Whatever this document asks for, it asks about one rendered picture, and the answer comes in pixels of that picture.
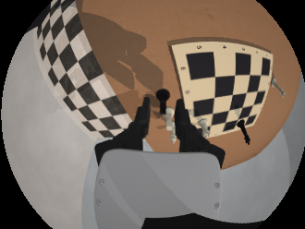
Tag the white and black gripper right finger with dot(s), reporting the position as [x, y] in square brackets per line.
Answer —
[190, 139]

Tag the black and cream chessboard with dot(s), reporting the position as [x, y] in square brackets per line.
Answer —
[223, 82]

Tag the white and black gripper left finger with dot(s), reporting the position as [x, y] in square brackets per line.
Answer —
[133, 135]

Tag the white rook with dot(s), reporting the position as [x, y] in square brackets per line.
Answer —
[203, 124]

